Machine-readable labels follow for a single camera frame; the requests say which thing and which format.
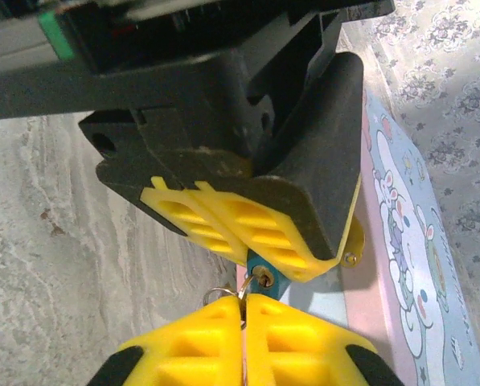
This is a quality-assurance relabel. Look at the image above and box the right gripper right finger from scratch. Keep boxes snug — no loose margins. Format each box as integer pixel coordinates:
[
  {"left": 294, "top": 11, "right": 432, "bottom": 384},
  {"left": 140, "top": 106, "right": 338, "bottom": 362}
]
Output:
[{"left": 244, "top": 293, "right": 405, "bottom": 386}]

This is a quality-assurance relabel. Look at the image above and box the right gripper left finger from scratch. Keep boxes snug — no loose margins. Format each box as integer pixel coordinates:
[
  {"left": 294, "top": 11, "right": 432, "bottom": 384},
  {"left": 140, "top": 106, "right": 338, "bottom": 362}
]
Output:
[{"left": 85, "top": 295, "right": 245, "bottom": 386}]

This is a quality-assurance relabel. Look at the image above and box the blue padlock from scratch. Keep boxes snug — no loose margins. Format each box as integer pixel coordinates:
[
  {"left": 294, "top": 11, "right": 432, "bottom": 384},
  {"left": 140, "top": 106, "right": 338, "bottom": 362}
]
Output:
[{"left": 245, "top": 247, "right": 293, "bottom": 302}]

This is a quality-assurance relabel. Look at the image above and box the silver key ring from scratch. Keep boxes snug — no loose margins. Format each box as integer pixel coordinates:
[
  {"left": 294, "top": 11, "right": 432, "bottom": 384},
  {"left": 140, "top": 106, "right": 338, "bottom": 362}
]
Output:
[{"left": 202, "top": 276, "right": 255, "bottom": 311}]

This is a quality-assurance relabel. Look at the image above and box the brass key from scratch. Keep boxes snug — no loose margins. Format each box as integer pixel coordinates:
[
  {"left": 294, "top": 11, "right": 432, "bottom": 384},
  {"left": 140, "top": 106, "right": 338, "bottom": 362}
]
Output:
[{"left": 239, "top": 267, "right": 265, "bottom": 331}]

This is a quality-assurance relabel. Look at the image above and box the aluminium side rail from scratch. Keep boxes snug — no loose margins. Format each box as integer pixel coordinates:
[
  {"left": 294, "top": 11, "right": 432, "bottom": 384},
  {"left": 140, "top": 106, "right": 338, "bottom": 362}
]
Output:
[{"left": 0, "top": 22, "right": 62, "bottom": 76}]

